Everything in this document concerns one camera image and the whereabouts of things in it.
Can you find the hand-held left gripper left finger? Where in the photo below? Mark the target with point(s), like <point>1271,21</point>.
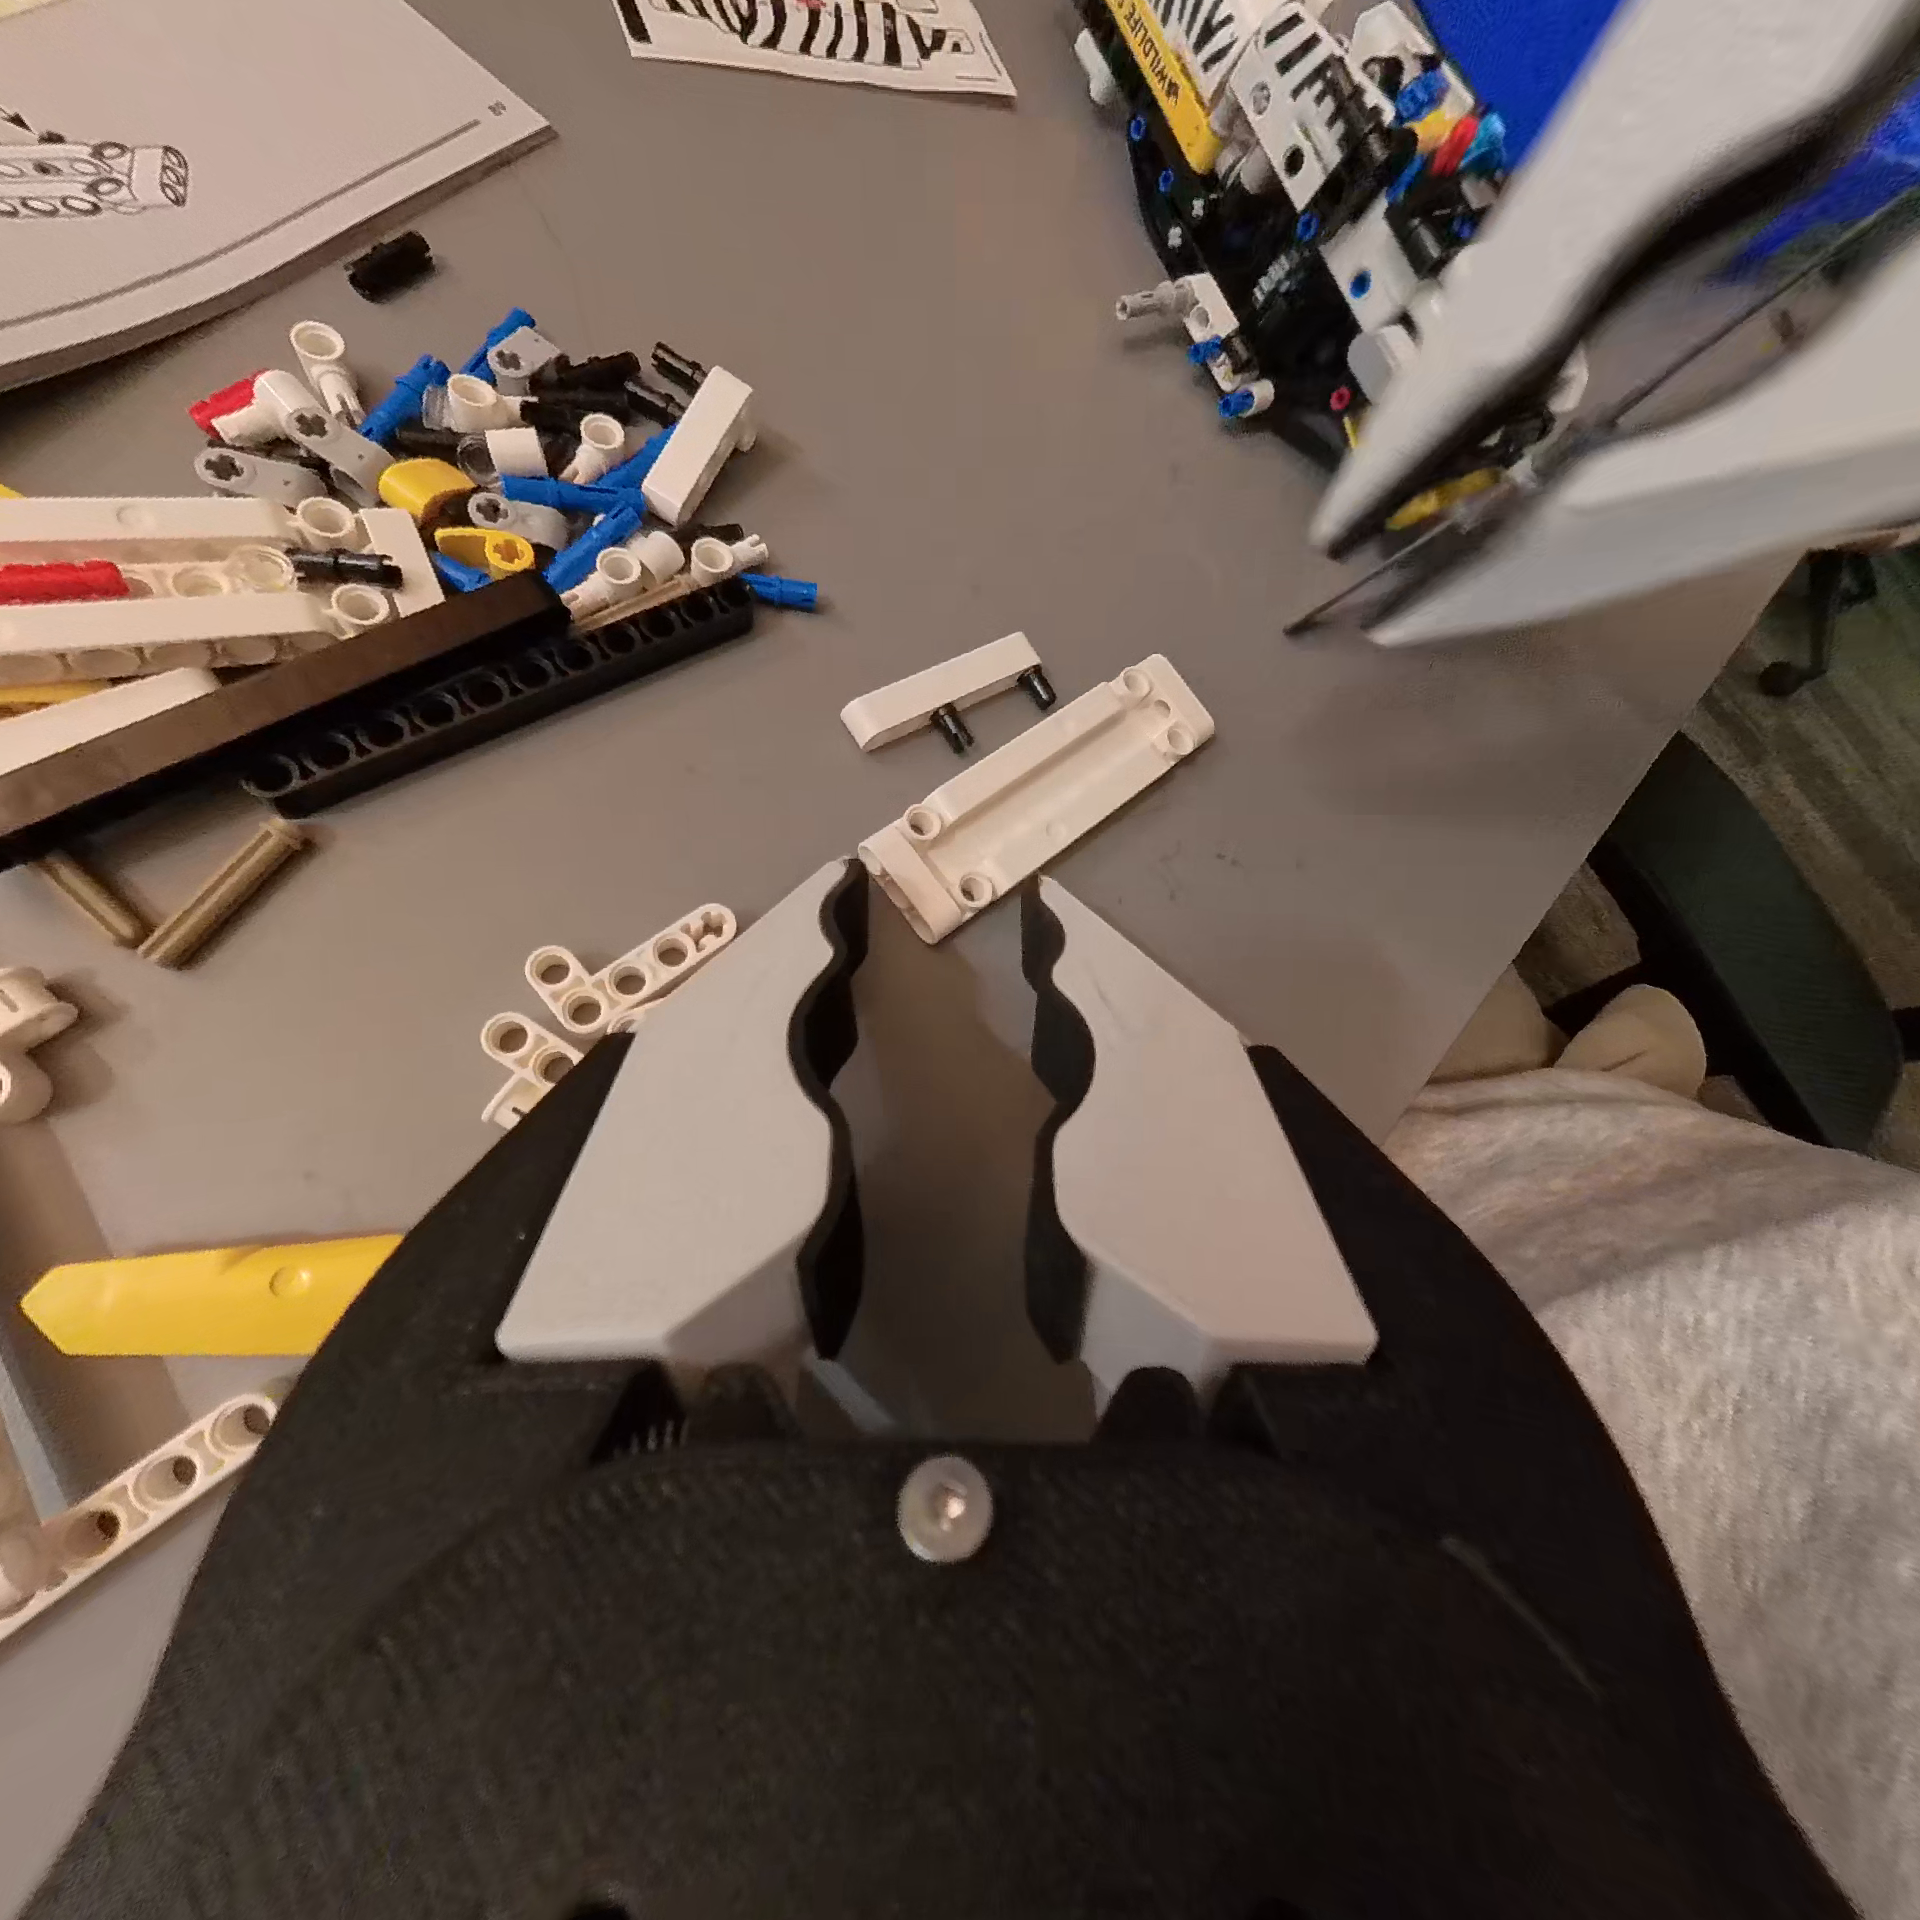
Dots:
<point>691,1171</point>

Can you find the small black lego connector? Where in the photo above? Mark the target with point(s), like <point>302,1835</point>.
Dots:
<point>389,267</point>

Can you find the white lego connector piece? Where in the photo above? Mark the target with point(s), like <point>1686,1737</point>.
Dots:
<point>30,1034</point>

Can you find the zebra striped sticker sheet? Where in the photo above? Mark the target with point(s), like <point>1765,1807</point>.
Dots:
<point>810,37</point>

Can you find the long white lego beam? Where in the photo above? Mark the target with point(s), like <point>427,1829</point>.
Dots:
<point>152,1486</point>

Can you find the zebra striped lego vehicle model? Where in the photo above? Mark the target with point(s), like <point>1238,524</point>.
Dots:
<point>1275,122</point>

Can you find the blue plastic bin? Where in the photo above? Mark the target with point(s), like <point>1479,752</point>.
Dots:
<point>1516,62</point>

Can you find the grey instruction booklet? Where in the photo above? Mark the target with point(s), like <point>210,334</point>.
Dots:
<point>226,152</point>

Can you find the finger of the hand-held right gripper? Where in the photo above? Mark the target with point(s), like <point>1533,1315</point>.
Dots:
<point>1621,136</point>
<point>1771,495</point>

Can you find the white lego beam black pins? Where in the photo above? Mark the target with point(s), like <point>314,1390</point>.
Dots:
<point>931,693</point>

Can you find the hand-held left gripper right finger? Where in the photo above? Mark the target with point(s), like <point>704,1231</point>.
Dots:
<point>1202,1185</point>

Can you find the white lego panel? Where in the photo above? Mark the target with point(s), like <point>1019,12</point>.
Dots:
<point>1036,794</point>

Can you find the pile of small lego pieces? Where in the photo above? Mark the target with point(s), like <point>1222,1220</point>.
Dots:
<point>497,449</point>

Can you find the yellow lego panel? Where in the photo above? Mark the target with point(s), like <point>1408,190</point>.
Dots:
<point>182,1298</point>

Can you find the black office chair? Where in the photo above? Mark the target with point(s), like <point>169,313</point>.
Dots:
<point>1755,931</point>

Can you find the long black lego beam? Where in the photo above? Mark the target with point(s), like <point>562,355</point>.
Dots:
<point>497,706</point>

